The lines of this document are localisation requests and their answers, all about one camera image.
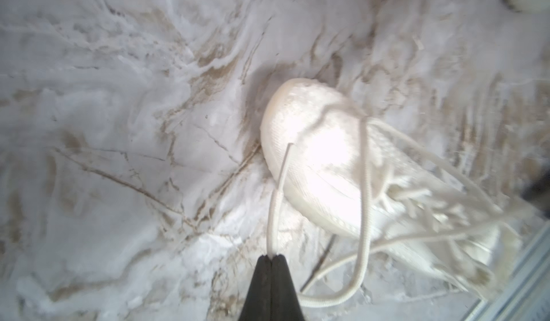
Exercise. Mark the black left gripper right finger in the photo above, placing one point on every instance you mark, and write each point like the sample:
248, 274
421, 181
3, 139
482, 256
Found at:
285, 304

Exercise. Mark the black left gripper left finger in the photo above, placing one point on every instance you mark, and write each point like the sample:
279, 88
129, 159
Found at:
258, 302

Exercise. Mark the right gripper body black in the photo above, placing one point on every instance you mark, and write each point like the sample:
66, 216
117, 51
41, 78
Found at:
537, 194

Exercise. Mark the aluminium front rail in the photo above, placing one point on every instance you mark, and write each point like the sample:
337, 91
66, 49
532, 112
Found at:
526, 297

